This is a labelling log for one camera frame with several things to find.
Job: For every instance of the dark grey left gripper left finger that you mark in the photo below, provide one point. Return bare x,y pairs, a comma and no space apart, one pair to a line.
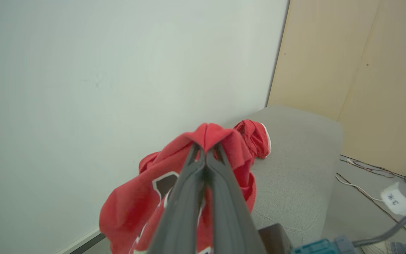
182,211

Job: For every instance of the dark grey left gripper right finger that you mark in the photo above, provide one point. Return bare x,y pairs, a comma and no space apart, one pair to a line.
229,218

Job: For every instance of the red basketball jersey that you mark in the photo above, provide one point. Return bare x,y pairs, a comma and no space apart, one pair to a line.
136,201

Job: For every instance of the grey fabric couch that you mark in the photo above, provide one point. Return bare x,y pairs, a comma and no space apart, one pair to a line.
294,169

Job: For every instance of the dark brown block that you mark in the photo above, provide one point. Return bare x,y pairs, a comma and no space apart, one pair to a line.
275,240

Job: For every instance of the white labelled plug adapter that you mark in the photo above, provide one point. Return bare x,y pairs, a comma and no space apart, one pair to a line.
397,199

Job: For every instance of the dark grey wall baseboard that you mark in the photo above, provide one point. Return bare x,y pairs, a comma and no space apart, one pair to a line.
83,244

